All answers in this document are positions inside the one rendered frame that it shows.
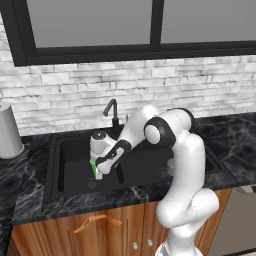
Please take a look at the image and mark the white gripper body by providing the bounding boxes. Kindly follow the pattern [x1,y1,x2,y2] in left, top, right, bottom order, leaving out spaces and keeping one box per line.
[94,165,105,181]

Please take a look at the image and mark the black double basin sink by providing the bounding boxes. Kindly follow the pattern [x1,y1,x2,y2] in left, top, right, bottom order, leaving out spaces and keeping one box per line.
[44,124,232,203]

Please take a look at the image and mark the green item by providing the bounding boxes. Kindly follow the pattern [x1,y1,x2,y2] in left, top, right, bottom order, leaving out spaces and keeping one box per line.
[88,159,98,178]

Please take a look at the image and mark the black tap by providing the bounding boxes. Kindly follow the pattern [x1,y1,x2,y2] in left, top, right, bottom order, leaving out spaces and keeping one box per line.
[102,98,130,135]

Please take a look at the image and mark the grey cylindrical canister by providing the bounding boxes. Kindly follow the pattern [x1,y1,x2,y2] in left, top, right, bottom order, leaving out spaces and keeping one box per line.
[0,101,25,160]

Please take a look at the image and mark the black framed window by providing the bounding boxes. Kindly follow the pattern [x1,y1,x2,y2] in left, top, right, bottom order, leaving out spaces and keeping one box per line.
[0,0,256,67]

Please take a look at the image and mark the grey dishwasher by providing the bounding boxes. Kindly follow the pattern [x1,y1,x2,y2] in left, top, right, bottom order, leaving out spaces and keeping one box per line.
[205,186,256,256]

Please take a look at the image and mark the orange cupboard handle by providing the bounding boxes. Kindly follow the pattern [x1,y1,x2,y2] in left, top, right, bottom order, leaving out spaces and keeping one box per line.
[72,214,124,235]

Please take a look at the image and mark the grey dishwasher handle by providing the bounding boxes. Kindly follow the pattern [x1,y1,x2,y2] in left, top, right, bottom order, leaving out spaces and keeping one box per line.
[237,184,256,196]

